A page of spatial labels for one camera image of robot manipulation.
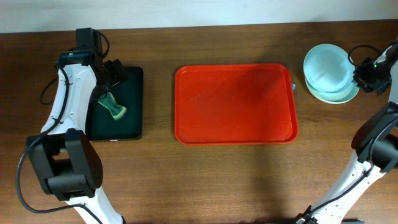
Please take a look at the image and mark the green yellow sponge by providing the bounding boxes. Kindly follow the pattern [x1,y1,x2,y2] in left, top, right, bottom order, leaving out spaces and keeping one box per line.
[97,92,127,121]

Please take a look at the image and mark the black rectangular tray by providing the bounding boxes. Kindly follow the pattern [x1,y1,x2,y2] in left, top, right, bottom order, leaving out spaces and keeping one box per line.
[86,67,144,141]

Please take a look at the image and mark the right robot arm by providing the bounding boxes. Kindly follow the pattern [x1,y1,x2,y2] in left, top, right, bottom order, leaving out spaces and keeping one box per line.
[295,41,397,224]

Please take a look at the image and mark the pale blue plate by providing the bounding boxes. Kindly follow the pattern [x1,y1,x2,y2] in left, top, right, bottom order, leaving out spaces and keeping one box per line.
[303,44,354,93]

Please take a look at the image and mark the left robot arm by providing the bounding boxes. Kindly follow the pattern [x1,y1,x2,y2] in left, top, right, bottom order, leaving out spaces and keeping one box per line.
[16,28,127,223]

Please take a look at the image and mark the pale green plate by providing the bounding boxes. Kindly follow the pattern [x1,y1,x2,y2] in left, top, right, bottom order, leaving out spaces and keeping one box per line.
[305,77,361,102]

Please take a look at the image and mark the red plastic tray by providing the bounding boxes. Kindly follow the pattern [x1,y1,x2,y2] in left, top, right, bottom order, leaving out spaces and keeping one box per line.
[174,63,299,146]

